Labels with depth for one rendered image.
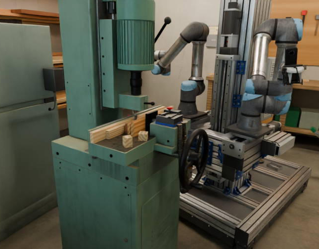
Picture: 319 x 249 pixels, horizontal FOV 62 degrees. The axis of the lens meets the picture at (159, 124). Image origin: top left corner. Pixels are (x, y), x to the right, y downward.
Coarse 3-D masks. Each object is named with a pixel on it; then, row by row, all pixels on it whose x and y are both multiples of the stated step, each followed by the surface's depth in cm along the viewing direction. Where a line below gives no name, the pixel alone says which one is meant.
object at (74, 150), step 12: (60, 144) 141; (72, 144) 140; (84, 144) 141; (60, 156) 143; (72, 156) 138; (84, 156) 132; (156, 156) 129; (168, 156) 139; (96, 168) 130; (108, 168) 125; (120, 168) 121; (132, 168) 117; (144, 168) 121; (156, 168) 131; (120, 180) 123; (132, 180) 119; (144, 180) 123
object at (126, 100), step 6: (120, 96) 135; (126, 96) 133; (132, 96) 131; (138, 96) 130; (144, 96) 131; (120, 102) 136; (126, 102) 134; (132, 102) 132; (138, 102) 129; (126, 108) 135; (132, 108) 132; (138, 108) 130; (144, 108) 133
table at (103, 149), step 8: (184, 120) 153; (120, 136) 125; (136, 136) 125; (152, 136) 126; (88, 144) 118; (96, 144) 115; (104, 144) 115; (112, 144) 115; (120, 144) 115; (136, 144) 116; (144, 144) 118; (152, 144) 124; (160, 144) 125; (96, 152) 116; (104, 152) 113; (112, 152) 110; (120, 152) 108; (128, 152) 108; (136, 152) 113; (144, 152) 119; (168, 152) 121; (112, 160) 112; (120, 160) 109; (128, 160) 109
